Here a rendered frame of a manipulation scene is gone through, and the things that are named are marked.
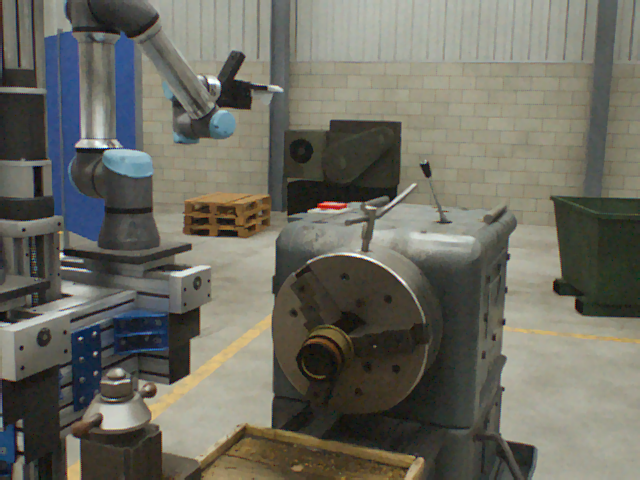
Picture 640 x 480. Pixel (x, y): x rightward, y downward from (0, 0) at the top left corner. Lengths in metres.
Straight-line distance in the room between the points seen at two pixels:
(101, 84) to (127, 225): 0.37
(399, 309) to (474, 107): 10.14
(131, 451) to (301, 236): 0.79
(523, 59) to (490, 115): 0.93
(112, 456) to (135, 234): 0.96
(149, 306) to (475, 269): 0.77
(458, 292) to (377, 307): 0.19
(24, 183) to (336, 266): 0.70
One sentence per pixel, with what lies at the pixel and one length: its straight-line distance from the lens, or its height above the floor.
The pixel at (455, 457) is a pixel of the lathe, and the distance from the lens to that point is 1.57.
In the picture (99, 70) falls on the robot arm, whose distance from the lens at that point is 1.91.
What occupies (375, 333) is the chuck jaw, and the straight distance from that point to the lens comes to 1.29.
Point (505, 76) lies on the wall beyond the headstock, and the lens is 11.42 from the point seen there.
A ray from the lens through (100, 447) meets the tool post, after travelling 0.91.
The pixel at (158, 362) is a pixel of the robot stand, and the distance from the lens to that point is 1.79.
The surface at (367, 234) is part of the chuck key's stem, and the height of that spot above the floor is 1.27.
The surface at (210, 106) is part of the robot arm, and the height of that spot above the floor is 1.51.
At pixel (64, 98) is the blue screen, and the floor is 1.64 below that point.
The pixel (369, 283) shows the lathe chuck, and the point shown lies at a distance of 1.34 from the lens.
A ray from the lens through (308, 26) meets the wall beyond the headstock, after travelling 12.02.
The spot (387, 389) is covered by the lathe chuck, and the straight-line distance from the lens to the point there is 1.38.
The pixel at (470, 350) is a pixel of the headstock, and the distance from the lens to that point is 1.50.
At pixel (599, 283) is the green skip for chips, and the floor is 0.29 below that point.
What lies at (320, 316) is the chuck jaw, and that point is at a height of 1.13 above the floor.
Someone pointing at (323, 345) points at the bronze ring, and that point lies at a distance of 1.23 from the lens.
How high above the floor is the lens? 1.48
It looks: 9 degrees down
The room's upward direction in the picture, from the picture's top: 1 degrees clockwise
